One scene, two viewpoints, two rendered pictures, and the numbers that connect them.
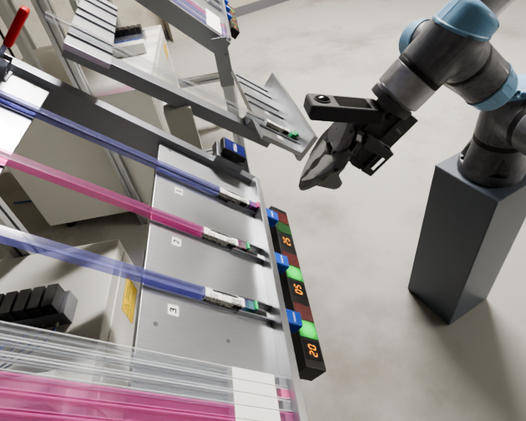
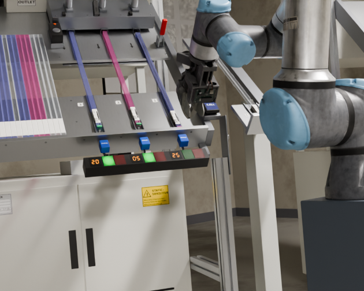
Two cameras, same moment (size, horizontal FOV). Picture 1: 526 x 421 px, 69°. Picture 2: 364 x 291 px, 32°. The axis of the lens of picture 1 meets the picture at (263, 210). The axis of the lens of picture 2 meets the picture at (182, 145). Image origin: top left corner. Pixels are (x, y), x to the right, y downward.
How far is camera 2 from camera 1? 177 cm
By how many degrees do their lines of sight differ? 78
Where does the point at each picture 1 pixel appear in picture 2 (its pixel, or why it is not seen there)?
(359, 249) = not seen: outside the picture
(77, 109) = (174, 68)
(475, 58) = (202, 22)
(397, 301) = not seen: outside the picture
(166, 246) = (112, 100)
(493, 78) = (213, 36)
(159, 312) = (76, 101)
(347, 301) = not seen: outside the picture
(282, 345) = (82, 135)
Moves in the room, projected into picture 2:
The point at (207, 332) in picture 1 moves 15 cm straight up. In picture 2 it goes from (76, 115) to (72, 61)
